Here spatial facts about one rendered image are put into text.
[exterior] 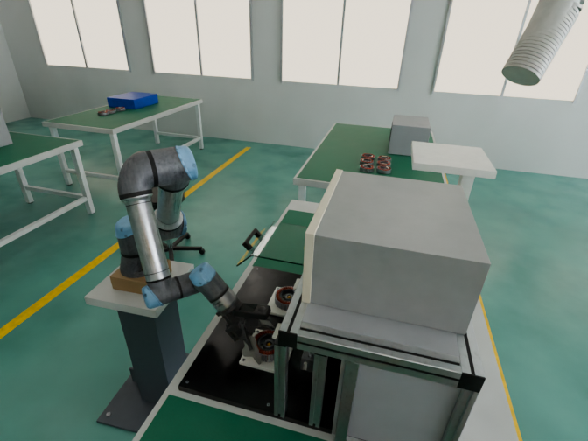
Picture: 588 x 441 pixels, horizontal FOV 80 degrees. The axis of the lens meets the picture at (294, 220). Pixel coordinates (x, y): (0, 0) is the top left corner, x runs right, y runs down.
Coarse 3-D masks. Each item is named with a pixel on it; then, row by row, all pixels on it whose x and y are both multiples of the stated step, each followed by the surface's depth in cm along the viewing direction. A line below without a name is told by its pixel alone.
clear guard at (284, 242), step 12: (264, 228) 139; (276, 228) 132; (288, 228) 132; (300, 228) 132; (264, 240) 125; (276, 240) 125; (288, 240) 125; (300, 240) 125; (252, 252) 118; (264, 252) 118; (276, 252) 118; (288, 252) 118; (300, 252) 118; (300, 264) 113
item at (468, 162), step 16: (416, 144) 185; (432, 144) 186; (448, 144) 187; (416, 160) 162; (432, 160) 163; (448, 160) 164; (464, 160) 164; (480, 160) 165; (464, 176) 181; (480, 176) 155
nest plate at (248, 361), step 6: (258, 330) 125; (240, 360) 113; (246, 360) 114; (252, 360) 114; (264, 360) 114; (252, 366) 112; (258, 366) 112; (264, 366) 112; (270, 366) 112; (270, 372) 111
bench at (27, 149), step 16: (16, 144) 309; (32, 144) 311; (48, 144) 312; (64, 144) 313; (80, 144) 327; (0, 160) 274; (16, 160) 275; (32, 160) 285; (80, 160) 334; (80, 176) 337; (48, 192) 360; (64, 192) 354; (64, 208) 325; (32, 224) 298; (0, 240) 276
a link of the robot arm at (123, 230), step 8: (128, 216) 142; (120, 224) 137; (128, 224) 137; (120, 232) 136; (128, 232) 135; (120, 240) 138; (128, 240) 137; (120, 248) 141; (128, 248) 139; (136, 248) 140
